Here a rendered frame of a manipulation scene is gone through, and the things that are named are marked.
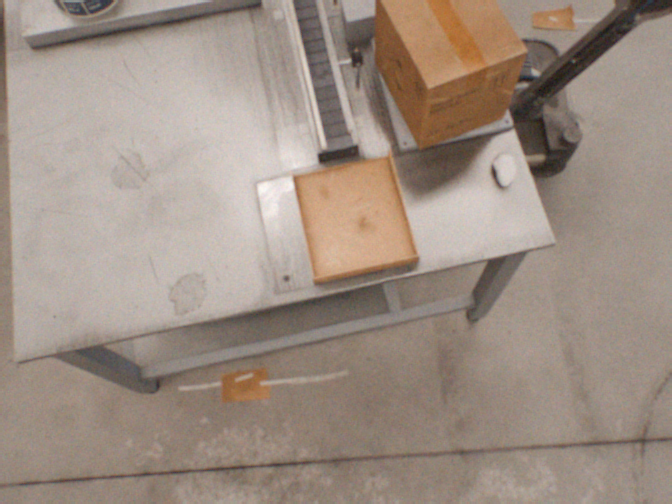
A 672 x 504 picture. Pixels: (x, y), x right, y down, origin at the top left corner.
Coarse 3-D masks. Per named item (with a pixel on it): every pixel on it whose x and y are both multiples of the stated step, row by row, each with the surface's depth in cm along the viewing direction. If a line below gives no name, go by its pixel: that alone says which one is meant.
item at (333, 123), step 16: (304, 0) 178; (304, 16) 176; (304, 32) 174; (320, 32) 174; (304, 48) 172; (320, 48) 172; (320, 64) 170; (320, 80) 168; (320, 96) 167; (336, 96) 166; (320, 112) 165; (336, 112) 165; (336, 128) 163; (320, 144) 161; (336, 144) 161; (352, 144) 161
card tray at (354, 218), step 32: (384, 160) 164; (320, 192) 162; (352, 192) 161; (384, 192) 161; (320, 224) 158; (352, 224) 158; (384, 224) 158; (320, 256) 155; (352, 256) 155; (384, 256) 155; (416, 256) 150
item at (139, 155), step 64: (64, 64) 180; (128, 64) 179; (192, 64) 178; (256, 64) 177; (64, 128) 172; (128, 128) 171; (192, 128) 170; (256, 128) 170; (384, 128) 168; (512, 128) 166; (64, 192) 165; (128, 192) 164; (192, 192) 164; (256, 192) 163; (448, 192) 160; (512, 192) 160; (64, 256) 158; (128, 256) 158; (192, 256) 157; (256, 256) 156; (448, 256) 154; (64, 320) 152; (128, 320) 152; (192, 320) 151
